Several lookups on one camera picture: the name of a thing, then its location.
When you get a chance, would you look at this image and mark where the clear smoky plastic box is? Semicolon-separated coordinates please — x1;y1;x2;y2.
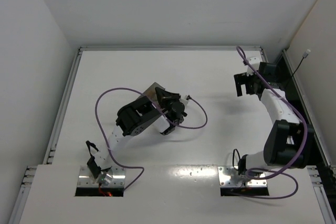
143;82;165;102

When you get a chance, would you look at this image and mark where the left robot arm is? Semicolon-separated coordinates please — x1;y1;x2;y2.
108;86;187;152

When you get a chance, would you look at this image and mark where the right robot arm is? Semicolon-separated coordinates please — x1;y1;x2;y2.
234;62;314;176

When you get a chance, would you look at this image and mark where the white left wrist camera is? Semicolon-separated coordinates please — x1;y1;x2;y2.
184;95;191;101

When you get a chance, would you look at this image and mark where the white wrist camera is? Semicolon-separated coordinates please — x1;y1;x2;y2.
184;95;191;101
246;57;260;76

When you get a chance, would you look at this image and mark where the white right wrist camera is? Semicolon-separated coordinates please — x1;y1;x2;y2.
246;57;260;76

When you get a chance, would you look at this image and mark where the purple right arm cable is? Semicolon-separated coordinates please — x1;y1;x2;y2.
230;46;308;199

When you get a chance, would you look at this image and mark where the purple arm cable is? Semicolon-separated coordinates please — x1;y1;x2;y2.
94;88;208;191
230;46;308;199

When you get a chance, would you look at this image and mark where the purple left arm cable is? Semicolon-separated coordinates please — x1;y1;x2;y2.
94;88;208;191

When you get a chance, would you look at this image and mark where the black hanging wall cable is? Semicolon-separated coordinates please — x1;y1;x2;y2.
285;49;311;88

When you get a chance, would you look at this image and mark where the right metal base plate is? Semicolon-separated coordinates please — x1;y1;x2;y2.
218;166;267;189

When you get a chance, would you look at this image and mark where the metal base plate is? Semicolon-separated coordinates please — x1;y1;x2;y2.
218;166;267;189
77;166;125;188

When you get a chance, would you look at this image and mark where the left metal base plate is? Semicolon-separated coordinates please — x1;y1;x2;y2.
77;166;125;188

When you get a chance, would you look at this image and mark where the aluminium table frame rail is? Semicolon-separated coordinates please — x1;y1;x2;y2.
17;47;335;223

